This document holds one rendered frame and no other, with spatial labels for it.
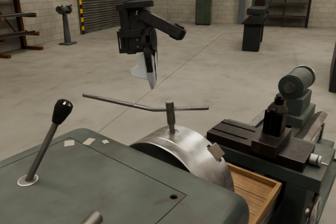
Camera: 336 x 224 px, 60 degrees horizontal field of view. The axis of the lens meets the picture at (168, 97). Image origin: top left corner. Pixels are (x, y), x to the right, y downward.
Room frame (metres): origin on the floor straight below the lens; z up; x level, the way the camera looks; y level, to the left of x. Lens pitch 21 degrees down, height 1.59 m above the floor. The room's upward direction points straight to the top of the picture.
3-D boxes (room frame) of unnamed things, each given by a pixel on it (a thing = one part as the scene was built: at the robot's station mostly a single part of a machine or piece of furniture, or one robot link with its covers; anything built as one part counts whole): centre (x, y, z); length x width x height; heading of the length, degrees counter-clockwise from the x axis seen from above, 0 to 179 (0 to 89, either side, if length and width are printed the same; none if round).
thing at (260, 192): (0.91, -0.20, 0.89); 0.36 x 0.30 x 0.04; 52
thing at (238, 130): (1.16, -0.41, 0.95); 0.43 x 0.18 x 0.04; 52
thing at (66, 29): (8.92, 3.05, 0.57); 0.47 x 0.37 x 1.14; 160
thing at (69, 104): (0.50, 0.20, 1.38); 0.04 x 0.03 x 0.05; 142
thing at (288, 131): (1.09, -0.44, 1.00); 0.20 x 0.10 x 0.05; 142
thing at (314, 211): (1.05, -0.60, 0.73); 0.27 x 0.12 x 0.27; 142
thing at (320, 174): (1.18, -0.45, 0.90); 0.53 x 0.30 x 0.06; 52
